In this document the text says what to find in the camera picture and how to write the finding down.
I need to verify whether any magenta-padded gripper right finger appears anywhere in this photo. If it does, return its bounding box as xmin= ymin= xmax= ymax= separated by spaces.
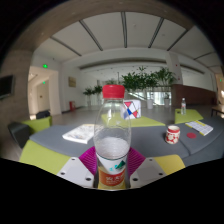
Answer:
xmin=126 ymin=147 xmax=168 ymax=190

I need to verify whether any red white floral mug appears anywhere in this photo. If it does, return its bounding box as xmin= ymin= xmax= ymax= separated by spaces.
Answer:
xmin=165 ymin=125 xmax=181 ymax=145

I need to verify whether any white cube with coloured triangles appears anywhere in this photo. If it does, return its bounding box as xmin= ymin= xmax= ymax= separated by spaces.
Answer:
xmin=122 ymin=99 xmax=142 ymax=120

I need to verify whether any tan wall plaque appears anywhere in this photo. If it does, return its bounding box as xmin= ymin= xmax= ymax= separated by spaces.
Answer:
xmin=68 ymin=76 xmax=77 ymax=88

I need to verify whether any wooden bench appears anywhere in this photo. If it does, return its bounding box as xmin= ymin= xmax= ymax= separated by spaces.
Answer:
xmin=210 ymin=104 xmax=224 ymax=118

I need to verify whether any black wall screen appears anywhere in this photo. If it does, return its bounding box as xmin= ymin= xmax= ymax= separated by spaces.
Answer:
xmin=0 ymin=74 xmax=16 ymax=100

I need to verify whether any white open book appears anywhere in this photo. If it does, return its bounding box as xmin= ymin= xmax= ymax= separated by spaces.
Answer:
xmin=62 ymin=123 xmax=96 ymax=145

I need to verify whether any black chair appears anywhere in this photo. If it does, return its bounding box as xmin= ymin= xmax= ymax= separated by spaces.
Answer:
xmin=7 ymin=121 xmax=33 ymax=149

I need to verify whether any black bag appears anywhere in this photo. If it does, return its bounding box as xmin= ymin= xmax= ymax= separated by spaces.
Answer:
xmin=35 ymin=110 xmax=52 ymax=120

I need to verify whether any clear red-capped water bottle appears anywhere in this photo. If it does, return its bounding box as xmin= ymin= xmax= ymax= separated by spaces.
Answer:
xmin=93 ymin=84 xmax=132 ymax=191

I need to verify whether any small clear water bottle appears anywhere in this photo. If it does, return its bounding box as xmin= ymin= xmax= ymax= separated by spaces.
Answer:
xmin=180 ymin=97 xmax=187 ymax=116

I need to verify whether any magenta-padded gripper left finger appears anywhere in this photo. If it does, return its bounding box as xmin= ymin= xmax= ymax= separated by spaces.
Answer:
xmin=56 ymin=146 xmax=99 ymax=190

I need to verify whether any yellow and white booklet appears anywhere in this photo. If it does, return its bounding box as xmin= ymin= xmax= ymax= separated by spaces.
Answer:
xmin=185 ymin=120 xmax=214 ymax=137

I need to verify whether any group of potted green plants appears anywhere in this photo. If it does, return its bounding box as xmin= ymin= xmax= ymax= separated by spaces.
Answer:
xmin=83 ymin=65 xmax=178 ymax=108

